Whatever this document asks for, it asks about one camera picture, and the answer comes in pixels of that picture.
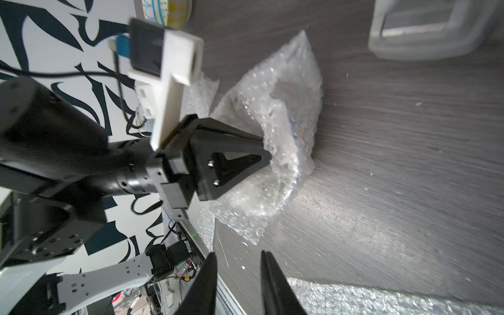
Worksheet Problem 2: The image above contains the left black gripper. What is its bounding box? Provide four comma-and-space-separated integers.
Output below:
146, 114, 272, 209

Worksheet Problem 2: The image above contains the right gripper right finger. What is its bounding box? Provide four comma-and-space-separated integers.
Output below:
260, 251, 307, 315

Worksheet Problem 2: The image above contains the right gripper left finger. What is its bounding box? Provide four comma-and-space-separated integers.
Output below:
175, 252, 218, 315

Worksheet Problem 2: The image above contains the bubble wrap sheet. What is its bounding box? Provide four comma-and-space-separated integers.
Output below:
287, 277, 503, 314
180, 29, 324, 245
180, 73, 219, 252

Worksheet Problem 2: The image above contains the yellow patterned bowl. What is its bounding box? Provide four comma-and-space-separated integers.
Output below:
140, 0, 194, 30

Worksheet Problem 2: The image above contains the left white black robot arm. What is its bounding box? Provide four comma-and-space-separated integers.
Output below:
1, 77, 272, 314

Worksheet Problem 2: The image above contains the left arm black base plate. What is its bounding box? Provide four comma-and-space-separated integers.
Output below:
145, 240, 196, 284

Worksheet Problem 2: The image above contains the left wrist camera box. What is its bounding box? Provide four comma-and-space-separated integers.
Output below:
127, 18, 204, 151

